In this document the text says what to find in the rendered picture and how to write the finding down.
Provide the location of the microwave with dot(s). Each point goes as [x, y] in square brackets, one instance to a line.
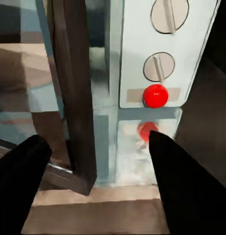
[60, 59]

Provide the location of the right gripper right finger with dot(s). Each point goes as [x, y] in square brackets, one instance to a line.
[194, 201]

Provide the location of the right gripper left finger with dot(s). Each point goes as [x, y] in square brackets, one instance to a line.
[21, 171]

